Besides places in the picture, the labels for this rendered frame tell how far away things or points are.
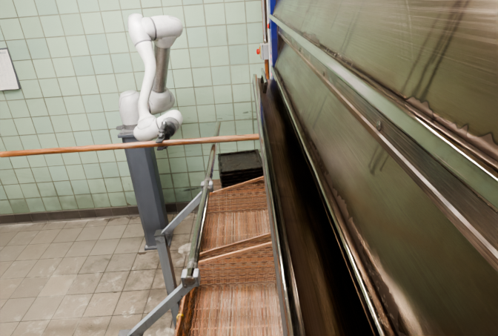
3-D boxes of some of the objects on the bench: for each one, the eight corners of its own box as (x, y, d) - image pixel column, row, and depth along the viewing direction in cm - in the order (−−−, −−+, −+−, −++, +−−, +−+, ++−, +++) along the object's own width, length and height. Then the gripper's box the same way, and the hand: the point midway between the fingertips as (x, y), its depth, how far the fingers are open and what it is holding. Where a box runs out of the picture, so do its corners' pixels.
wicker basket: (280, 208, 221) (279, 170, 209) (294, 274, 169) (293, 227, 158) (204, 214, 220) (198, 176, 209) (194, 282, 169) (186, 235, 158)
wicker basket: (296, 281, 165) (295, 234, 154) (316, 412, 113) (318, 354, 102) (193, 286, 166) (185, 239, 155) (168, 418, 115) (153, 362, 103)
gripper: (173, 113, 186) (164, 130, 164) (178, 141, 193) (169, 160, 171) (159, 114, 186) (148, 130, 165) (164, 142, 193) (154, 161, 171)
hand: (160, 143), depth 171 cm, fingers closed on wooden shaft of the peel, 3 cm apart
